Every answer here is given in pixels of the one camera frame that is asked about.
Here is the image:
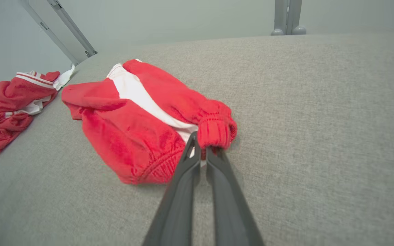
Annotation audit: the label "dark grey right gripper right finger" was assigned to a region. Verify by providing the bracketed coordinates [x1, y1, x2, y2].
[206, 147, 265, 246]

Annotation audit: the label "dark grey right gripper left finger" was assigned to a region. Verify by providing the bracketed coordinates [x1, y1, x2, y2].
[142, 132, 201, 246]

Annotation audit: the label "red shorts with white stripe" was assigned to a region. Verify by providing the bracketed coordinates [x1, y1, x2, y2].
[61, 59, 238, 185]

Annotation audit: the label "red shirt with white sleeves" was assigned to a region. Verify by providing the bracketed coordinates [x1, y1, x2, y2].
[0, 65, 76, 156]

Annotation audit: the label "grey fabric sofa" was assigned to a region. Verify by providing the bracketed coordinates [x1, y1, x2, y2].
[0, 33, 394, 246]

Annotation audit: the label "grey metal partition post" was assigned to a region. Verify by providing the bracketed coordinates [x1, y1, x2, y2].
[18, 0, 98, 66]
[271, 0, 307, 36]

